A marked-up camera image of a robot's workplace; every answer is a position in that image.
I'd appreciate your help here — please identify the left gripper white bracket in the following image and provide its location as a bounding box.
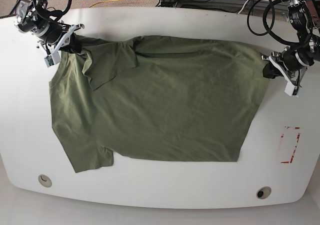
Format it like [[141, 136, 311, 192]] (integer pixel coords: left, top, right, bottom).
[[261, 47, 314, 93]]

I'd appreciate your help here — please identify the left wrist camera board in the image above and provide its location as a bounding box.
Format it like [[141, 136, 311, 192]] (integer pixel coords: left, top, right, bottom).
[[284, 82, 300, 97]]

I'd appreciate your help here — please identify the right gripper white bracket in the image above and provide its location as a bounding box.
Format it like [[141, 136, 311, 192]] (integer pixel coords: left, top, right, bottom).
[[39, 23, 85, 58]]

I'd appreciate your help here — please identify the right table cable grommet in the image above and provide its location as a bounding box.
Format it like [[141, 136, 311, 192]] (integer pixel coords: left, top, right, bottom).
[[256, 186, 272, 200]]

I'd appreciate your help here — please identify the olive green t-shirt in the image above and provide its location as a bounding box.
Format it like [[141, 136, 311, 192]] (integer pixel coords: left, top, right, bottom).
[[49, 36, 269, 173]]

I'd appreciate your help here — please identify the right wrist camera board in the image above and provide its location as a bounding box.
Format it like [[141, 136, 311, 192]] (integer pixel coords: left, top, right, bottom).
[[44, 53, 61, 68]]

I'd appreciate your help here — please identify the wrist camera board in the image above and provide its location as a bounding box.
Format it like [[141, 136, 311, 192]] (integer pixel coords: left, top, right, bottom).
[[284, 82, 300, 97], [44, 53, 61, 68]]

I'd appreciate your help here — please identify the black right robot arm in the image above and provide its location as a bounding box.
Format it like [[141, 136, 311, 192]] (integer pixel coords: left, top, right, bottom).
[[15, 0, 85, 67]]

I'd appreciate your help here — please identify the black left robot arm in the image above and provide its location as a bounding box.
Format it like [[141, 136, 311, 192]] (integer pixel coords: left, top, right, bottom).
[[260, 0, 320, 97]]

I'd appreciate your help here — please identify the table cable grommet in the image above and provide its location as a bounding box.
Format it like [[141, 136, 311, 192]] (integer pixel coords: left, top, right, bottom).
[[256, 186, 272, 200], [38, 174, 52, 188]]

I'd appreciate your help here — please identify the red tape rectangle marking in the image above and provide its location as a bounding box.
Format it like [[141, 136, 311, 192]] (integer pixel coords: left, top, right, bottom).
[[277, 126, 301, 164]]

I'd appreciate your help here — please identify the left table cable grommet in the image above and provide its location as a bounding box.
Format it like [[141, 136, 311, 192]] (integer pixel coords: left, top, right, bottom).
[[38, 174, 52, 188]]

